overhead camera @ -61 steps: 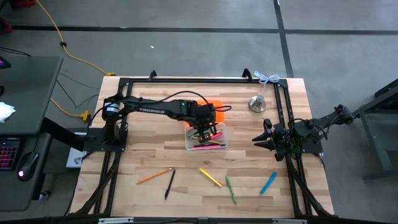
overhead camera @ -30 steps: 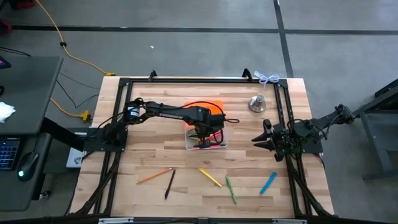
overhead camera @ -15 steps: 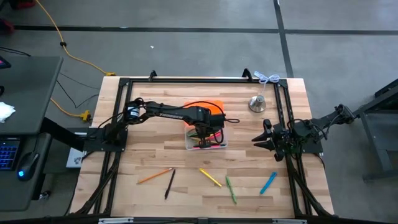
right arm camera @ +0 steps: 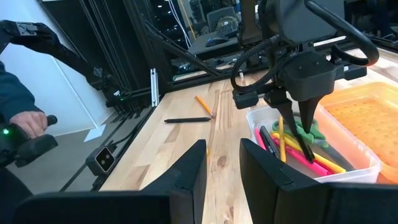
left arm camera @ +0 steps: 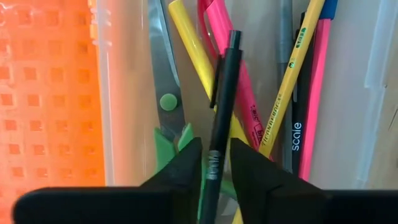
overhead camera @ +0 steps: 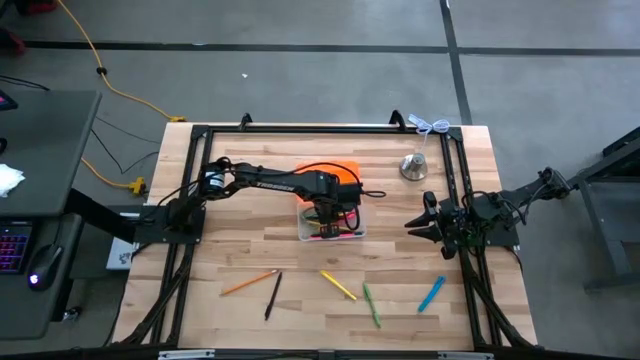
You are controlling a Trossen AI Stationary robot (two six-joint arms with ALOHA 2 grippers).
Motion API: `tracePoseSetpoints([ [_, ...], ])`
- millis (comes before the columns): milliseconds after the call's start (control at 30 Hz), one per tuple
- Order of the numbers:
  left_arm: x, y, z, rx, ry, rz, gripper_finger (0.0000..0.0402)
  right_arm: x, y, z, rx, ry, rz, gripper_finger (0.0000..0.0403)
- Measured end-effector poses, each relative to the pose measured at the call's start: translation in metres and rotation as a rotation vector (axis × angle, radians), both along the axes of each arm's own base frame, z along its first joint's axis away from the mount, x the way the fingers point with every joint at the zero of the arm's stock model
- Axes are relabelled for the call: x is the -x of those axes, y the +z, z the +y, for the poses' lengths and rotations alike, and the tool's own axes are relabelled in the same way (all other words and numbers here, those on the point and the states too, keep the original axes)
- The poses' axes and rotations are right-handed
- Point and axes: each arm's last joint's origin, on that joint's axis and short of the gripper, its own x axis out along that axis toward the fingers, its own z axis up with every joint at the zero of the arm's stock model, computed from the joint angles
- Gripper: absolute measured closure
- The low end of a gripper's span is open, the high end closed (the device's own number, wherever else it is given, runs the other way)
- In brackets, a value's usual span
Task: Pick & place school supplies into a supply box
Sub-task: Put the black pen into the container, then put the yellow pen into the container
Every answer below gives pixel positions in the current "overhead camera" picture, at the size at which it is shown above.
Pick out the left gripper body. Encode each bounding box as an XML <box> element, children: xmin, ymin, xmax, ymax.
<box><xmin>299</xmin><ymin>170</ymin><xmax>364</xmax><ymax>214</ymax></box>

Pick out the thin black cable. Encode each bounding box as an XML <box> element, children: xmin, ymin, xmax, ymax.
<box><xmin>94</xmin><ymin>117</ymin><xmax>161</xmax><ymax>145</ymax></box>
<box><xmin>90</xmin><ymin>128</ymin><xmax>160</xmax><ymax>175</ymax></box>

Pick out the white cable bundle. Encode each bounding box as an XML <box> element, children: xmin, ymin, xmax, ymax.
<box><xmin>407</xmin><ymin>113</ymin><xmax>451</xmax><ymax>137</ymax></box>

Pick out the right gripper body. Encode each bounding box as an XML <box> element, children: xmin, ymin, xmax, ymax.
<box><xmin>423</xmin><ymin>191</ymin><xmax>464</xmax><ymax>261</ymax></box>

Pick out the blue pen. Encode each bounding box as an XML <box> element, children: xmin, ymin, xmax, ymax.
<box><xmin>417</xmin><ymin>275</ymin><xmax>447</xmax><ymax>314</ymax></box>

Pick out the white box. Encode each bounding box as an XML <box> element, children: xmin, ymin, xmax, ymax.
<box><xmin>105</xmin><ymin>236</ymin><xmax>142</xmax><ymax>272</ymax></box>

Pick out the dark metal cart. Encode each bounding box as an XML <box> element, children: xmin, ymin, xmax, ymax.
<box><xmin>552</xmin><ymin>127</ymin><xmax>640</xmax><ymax>291</ymax></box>

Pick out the orange pencil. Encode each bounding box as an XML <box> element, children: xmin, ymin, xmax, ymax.
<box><xmin>220</xmin><ymin>269</ymin><xmax>280</xmax><ymax>297</ymax></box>

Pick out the white tissue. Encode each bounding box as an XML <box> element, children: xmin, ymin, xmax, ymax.
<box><xmin>0</xmin><ymin>163</ymin><xmax>26</xmax><ymax>199</ymax></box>

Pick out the green pen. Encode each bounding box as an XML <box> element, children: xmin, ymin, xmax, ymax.
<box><xmin>362</xmin><ymin>282</ymin><xmax>383</xmax><ymax>329</ymax></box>

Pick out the grey desk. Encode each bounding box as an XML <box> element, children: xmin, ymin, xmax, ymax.
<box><xmin>0</xmin><ymin>89</ymin><xmax>104</xmax><ymax>341</ymax></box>

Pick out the silver bracket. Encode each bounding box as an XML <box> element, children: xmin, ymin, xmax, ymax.
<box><xmin>158</xmin><ymin>349</ymin><xmax>216</xmax><ymax>360</ymax></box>
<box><xmin>438</xmin><ymin>351</ymin><xmax>495</xmax><ymax>360</ymax></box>

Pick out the clear box with orange lid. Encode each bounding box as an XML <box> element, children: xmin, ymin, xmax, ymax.
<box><xmin>294</xmin><ymin>159</ymin><xmax>369</xmax><ymax>242</ymax></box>

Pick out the yellow cable with plug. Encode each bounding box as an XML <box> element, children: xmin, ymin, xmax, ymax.
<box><xmin>81</xmin><ymin>157</ymin><xmax>147</xmax><ymax>196</ymax></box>

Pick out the yellow highlighter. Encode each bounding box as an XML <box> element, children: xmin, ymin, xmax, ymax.
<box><xmin>319</xmin><ymin>269</ymin><xmax>359</xmax><ymax>302</ymax></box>

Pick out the black pen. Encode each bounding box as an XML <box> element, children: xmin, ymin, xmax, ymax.
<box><xmin>264</xmin><ymin>271</ymin><xmax>284</xmax><ymax>322</ymax></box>

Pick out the black computer mouse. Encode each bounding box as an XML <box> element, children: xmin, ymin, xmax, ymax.
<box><xmin>27</xmin><ymin>244</ymin><xmax>65</xmax><ymax>292</ymax></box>

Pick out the black aluminium rig frame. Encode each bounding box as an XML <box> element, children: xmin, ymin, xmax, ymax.
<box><xmin>107</xmin><ymin>109</ymin><xmax>540</xmax><ymax>351</ymax></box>

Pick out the yellow extension cable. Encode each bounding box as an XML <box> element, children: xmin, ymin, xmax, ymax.
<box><xmin>55</xmin><ymin>0</ymin><xmax>187</xmax><ymax>124</ymax></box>

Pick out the pink pencil with blue tip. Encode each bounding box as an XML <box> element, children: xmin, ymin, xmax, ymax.
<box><xmin>309</xmin><ymin>233</ymin><xmax>365</xmax><ymax>242</ymax></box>

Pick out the backlit keyboard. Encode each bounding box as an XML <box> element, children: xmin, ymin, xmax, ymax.
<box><xmin>0</xmin><ymin>223</ymin><xmax>32</xmax><ymax>275</ymax></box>

